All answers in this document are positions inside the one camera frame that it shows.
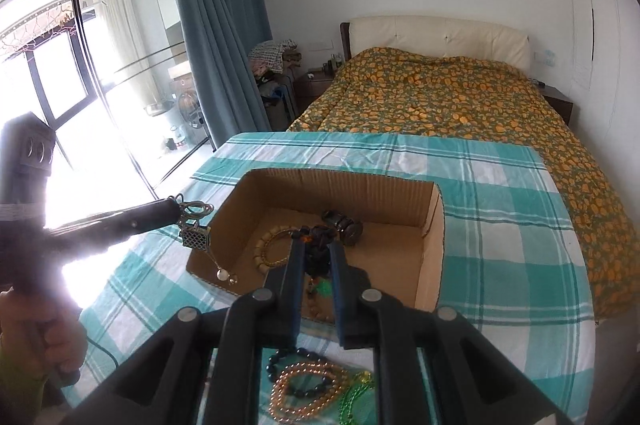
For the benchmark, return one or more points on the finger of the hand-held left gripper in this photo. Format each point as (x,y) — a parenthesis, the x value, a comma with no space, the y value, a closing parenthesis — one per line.
(125,232)
(125,214)

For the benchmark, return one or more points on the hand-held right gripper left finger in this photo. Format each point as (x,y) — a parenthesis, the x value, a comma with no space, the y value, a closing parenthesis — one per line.
(295,265)

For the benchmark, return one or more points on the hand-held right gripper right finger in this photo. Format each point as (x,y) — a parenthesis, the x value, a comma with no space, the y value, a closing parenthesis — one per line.
(340,290)

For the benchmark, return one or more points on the cardboard box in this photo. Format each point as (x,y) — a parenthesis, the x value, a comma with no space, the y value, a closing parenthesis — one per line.
(390,265)

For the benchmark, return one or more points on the black wristwatch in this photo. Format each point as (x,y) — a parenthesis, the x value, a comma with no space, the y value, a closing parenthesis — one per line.
(345,227)

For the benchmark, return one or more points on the person's left forearm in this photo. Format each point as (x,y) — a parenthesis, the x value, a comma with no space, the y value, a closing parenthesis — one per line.
(17,397)

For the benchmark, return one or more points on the person's left hand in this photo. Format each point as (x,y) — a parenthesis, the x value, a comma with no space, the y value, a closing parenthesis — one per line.
(50,340)

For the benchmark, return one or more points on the long tan bead strand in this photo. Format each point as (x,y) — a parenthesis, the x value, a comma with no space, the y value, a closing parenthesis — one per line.
(300,372)

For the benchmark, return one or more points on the washing machine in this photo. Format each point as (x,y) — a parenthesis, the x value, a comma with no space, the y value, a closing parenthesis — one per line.
(182,77)

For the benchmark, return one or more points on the balcony drying rack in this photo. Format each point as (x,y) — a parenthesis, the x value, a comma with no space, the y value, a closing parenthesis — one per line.
(40,25)

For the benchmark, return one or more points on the sliding glass door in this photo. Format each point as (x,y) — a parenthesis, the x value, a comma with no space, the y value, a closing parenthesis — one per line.
(130,55)

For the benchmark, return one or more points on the teal plaid tablecloth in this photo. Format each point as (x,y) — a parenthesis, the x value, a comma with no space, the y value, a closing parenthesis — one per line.
(500,255)

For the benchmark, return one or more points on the dark wooden nightstand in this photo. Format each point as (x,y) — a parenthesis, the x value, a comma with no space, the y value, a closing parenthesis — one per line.
(557,102)
(310,87)

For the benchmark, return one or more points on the blue-grey curtain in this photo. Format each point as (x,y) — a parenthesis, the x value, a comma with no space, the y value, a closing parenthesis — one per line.
(215,30)

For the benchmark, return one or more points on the pile of clothes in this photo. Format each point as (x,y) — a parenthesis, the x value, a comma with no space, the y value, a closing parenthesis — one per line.
(272,55)

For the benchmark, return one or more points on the bed with orange floral cover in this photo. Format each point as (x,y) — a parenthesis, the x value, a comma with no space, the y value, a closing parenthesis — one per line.
(450,105)

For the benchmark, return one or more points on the cream padded headboard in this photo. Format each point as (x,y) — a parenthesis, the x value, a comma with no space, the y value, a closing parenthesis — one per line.
(425,32)

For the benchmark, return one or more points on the white built-in wardrobe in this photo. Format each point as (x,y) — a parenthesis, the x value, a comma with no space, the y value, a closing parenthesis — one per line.
(600,5)

